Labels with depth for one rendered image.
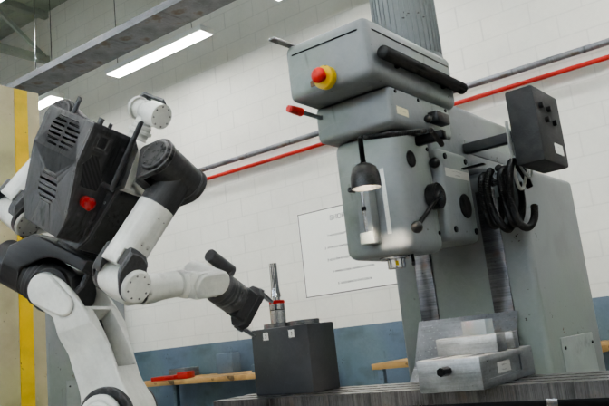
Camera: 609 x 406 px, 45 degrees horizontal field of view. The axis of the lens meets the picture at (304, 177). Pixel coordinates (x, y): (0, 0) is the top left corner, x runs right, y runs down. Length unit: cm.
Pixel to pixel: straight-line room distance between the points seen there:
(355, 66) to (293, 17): 618
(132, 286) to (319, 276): 567
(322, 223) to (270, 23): 233
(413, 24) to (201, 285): 100
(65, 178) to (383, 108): 79
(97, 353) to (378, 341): 523
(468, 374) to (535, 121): 73
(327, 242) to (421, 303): 495
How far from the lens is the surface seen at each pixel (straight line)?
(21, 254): 199
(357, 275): 704
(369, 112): 189
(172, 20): 572
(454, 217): 203
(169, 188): 173
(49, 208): 185
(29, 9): 1142
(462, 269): 227
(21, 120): 333
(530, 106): 205
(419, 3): 229
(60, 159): 182
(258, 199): 785
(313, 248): 735
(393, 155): 188
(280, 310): 220
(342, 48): 186
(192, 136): 867
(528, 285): 219
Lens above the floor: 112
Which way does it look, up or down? 12 degrees up
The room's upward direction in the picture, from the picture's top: 6 degrees counter-clockwise
